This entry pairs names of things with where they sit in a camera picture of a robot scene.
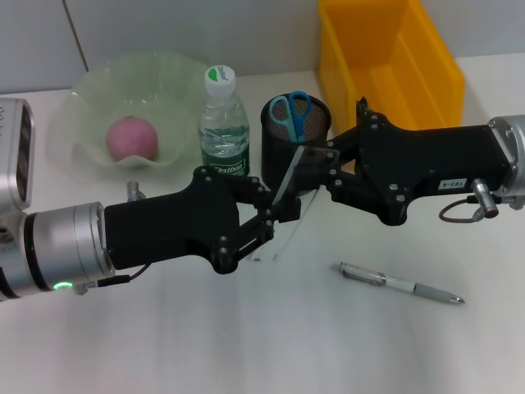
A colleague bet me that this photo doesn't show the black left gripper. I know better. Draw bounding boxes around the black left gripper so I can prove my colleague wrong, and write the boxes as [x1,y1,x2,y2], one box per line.
[103,165,304,276]

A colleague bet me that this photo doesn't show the clear plastic ruler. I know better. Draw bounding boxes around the clear plastic ruler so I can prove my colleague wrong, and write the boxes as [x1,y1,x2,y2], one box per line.
[248,144,341,263]

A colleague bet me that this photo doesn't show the blue and teal scissors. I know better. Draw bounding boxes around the blue and teal scissors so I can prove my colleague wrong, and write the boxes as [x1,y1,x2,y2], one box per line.
[268,90,313,145]

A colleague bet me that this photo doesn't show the clear water bottle green label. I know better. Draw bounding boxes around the clear water bottle green label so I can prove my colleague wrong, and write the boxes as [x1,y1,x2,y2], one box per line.
[197,65,253,178]

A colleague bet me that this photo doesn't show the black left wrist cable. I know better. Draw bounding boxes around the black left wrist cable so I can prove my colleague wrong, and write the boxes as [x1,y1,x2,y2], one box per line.
[72,262,153,297]

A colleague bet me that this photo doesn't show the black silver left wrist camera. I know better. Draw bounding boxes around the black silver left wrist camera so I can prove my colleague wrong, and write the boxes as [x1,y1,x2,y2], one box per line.
[0,97,38,215]

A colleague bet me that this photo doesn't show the silver grey pen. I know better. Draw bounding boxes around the silver grey pen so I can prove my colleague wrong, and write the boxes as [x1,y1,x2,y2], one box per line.
[338,262,467,306]

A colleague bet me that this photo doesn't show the yellow plastic bin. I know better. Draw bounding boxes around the yellow plastic bin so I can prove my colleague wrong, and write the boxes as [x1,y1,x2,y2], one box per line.
[317,0,468,131]

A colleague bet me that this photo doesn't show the black mesh pen holder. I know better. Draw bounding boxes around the black mesh pen holder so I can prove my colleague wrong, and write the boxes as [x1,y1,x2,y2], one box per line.
[258,93,333,195]

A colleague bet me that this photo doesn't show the pink peach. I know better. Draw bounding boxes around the pink peach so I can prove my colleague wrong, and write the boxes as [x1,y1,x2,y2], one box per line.
[106,116,159,163]

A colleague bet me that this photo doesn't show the green glass fruit bowl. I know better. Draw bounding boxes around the green glass fruit bowl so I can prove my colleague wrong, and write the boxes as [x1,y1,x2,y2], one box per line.
[46,50,208,172]

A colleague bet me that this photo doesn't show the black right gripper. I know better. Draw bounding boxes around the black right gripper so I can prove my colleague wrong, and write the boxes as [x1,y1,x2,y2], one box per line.
[294,113,513,227]

